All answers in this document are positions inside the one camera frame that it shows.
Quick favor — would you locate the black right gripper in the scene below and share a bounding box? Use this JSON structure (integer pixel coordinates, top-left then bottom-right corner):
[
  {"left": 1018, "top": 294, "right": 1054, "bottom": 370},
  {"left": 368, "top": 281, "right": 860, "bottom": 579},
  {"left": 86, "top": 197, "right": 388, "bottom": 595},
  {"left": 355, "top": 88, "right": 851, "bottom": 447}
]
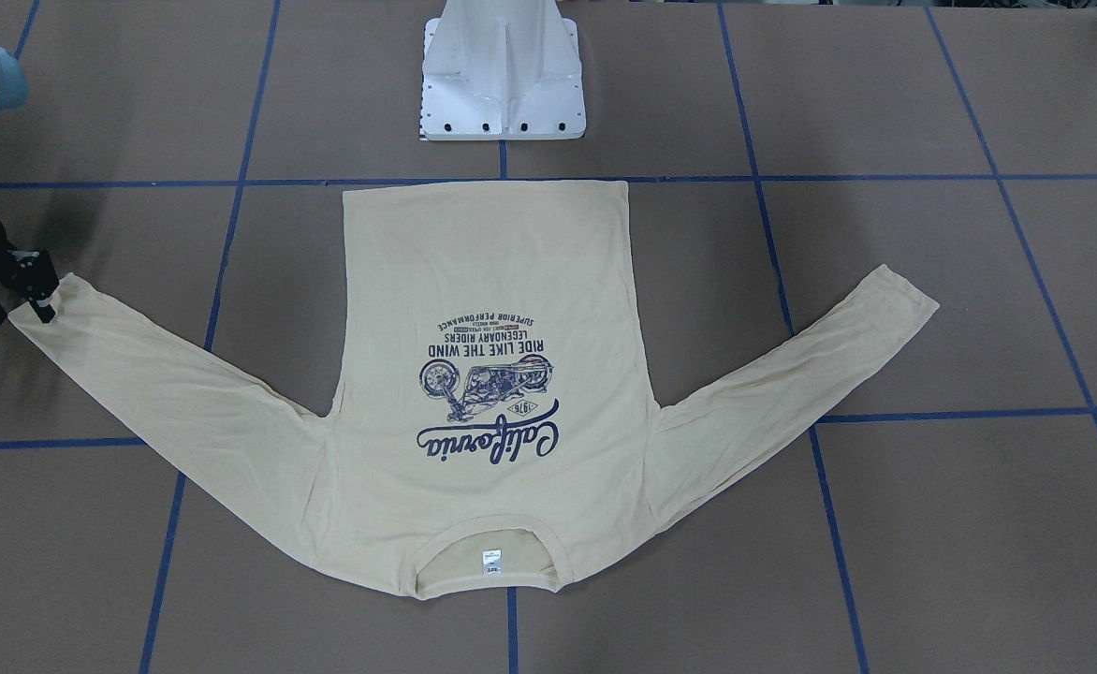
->
[{"left": 0, "top": 247, "right": 58, "bottom": 326}]

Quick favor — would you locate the beige long sleeve shirt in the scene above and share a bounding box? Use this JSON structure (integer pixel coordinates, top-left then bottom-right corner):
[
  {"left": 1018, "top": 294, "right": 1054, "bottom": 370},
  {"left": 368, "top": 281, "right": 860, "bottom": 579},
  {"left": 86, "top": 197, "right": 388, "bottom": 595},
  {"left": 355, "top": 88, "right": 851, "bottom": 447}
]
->
[{"left": 9, "top": 181, "right": 938, "bottom": 600}]

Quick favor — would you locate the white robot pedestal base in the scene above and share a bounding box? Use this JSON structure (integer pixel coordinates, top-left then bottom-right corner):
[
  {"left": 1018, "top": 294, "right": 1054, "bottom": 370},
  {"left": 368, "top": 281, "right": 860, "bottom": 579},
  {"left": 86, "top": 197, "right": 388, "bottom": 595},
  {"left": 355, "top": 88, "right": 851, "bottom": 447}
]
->
[{"left": 419, "top": 1, "right": 587, "bottom": 141}]

